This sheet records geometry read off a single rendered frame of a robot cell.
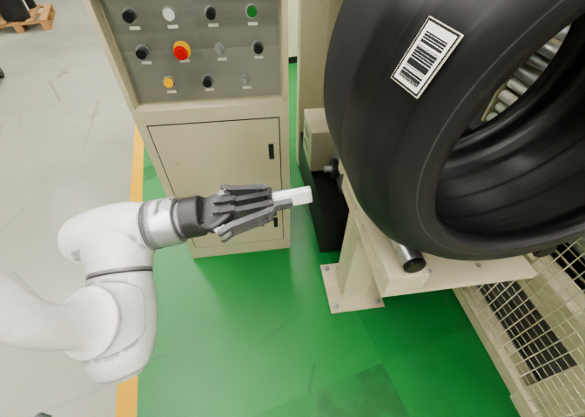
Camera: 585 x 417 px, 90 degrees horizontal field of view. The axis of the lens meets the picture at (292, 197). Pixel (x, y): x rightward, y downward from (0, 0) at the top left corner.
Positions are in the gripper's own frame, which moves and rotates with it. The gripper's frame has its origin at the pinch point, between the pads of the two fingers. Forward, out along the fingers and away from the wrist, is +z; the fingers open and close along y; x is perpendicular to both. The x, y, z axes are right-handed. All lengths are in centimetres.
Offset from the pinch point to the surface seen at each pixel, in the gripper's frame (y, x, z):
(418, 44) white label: -9.6, -26.7, 14.5
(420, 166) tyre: -12.6, -13.8, 15.6
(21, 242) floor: 86, 80, -162
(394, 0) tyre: -2.9, -28.9, 14.6
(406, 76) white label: -10.3, -24.2, 13.4
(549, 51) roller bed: 30, -2, 69
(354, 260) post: 27, 72, 20
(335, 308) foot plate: 22, 103, 10
